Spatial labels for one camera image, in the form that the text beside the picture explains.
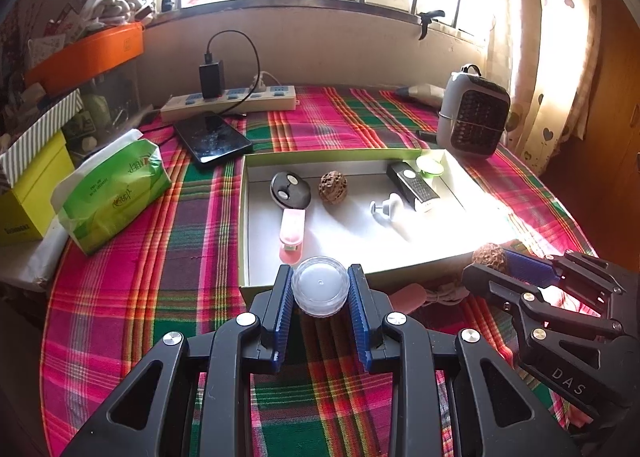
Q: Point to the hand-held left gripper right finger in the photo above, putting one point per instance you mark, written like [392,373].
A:
[359,317]

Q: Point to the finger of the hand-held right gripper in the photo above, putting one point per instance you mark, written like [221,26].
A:
[530,267]
[495,287]

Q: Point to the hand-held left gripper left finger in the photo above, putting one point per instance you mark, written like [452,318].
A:
[282,317]

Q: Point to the brown walnut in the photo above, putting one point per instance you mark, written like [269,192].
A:
[333,187]
[487,253]

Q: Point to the clear round plastic lid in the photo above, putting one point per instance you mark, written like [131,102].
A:
[320,287]

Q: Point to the shallow white cardboard box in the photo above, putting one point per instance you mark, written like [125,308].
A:
[350,237]

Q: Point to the white rounded knob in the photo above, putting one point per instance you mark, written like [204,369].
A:
[392,204]

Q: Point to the pink rounded case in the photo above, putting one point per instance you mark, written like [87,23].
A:
[410,297]

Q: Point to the black round two-button remote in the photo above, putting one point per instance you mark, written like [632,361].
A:
[300,192]

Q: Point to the black rectangular remote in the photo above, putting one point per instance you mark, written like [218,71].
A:
[415,187]

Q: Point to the plaid cloth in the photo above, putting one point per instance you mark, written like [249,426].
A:
[150,312]

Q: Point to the small green cup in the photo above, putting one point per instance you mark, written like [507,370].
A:
[430,168]

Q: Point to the small grey fan heater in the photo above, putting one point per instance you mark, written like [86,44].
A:
[475,117]

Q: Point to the black smartphone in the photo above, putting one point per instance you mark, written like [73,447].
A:
[215,144]

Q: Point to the white grey handheld device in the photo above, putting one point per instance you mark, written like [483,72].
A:
[425,93]

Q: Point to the heart print curtain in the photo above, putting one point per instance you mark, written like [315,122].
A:
[560,62]

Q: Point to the green tissue pack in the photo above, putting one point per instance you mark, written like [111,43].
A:
[115,192]

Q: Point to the white power strip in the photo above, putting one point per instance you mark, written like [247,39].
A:
[270,99]

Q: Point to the white plug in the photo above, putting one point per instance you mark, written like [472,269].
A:
[260,82]

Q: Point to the black charger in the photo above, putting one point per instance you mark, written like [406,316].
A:
[211,79]

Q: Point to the clear glass tank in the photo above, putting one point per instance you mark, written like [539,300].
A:
[100,107]

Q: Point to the yellow cardboard box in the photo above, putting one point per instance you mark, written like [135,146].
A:
[35,187]

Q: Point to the striped cardboard box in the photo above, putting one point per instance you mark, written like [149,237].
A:
[45,124]

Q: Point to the orange box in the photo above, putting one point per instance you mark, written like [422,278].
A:
[85,54]

